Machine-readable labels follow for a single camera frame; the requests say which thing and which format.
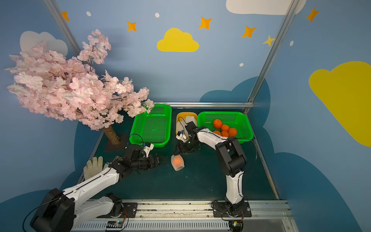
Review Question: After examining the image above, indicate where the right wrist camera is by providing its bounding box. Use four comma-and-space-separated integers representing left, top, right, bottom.
176, 130, 188, 142

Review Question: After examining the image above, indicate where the right green plastic basket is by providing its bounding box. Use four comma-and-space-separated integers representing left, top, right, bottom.
198, 111, 254, 144

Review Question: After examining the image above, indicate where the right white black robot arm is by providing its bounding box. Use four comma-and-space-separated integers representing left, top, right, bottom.
174, 122, 252, 218

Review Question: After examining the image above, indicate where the right small circuit board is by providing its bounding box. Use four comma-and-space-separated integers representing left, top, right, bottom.
229, 221, 243, 232

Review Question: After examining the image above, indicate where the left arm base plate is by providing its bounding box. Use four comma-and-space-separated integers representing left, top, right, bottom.
115, 202, 138, 218

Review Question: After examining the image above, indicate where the small circuit board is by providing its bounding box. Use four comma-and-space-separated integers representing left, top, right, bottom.
105, 220, 124, 232
229, 221, 243, 232

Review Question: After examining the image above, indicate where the left green plastic basket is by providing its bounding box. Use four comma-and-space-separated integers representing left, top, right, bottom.
129, 104, 172, 148

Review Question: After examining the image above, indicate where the netted orange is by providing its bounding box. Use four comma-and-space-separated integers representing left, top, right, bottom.
171, 155, 185, 171

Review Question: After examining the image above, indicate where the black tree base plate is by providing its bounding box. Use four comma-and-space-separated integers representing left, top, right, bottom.
104, 133, 128, 152

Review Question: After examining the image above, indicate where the aluminium mounting rail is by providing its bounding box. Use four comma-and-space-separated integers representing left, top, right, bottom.
71, 200, 299, 232

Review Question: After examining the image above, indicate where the pink artificial blossom tree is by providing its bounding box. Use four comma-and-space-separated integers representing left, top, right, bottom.
8, 30, 154, 145

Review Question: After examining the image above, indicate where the peeled bare orange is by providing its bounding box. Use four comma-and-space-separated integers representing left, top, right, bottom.
213, 119, 223, 129

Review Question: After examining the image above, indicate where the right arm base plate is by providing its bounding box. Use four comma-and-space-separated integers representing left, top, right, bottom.
211, 201, 252, 218

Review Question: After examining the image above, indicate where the white work glove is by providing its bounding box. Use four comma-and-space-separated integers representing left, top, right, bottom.
83, 156, 103, 180

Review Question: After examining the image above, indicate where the green plastic basket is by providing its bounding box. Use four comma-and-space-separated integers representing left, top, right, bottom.
198, 111, 254, 144
129, 104, 172, 148

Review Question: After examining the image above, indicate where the left small circuit board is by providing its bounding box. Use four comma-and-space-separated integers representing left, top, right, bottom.
105, 220, 124, 232

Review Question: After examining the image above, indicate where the yellow plastic tub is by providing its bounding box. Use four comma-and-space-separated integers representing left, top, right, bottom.
175, 112, 198, 138

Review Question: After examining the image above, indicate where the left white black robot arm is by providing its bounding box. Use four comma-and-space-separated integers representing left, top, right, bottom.
30, 145, 166, 232

